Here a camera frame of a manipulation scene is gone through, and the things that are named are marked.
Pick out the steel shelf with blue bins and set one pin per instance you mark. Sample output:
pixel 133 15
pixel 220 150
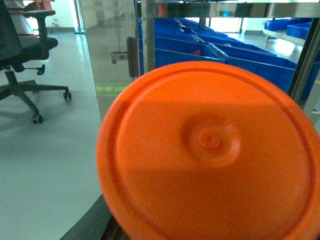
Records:
pixel 292 30

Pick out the black office chair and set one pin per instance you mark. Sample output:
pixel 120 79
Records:
pixel 15 50

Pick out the large blue plastic crate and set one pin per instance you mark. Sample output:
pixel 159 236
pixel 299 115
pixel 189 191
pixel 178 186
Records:
pixel 277 70

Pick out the blue crate at left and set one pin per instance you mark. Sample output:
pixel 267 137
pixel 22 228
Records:
pixel 170 51

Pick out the orange cylindrical capacitor 4680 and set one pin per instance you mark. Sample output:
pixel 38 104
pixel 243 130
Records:
pixel 202 150

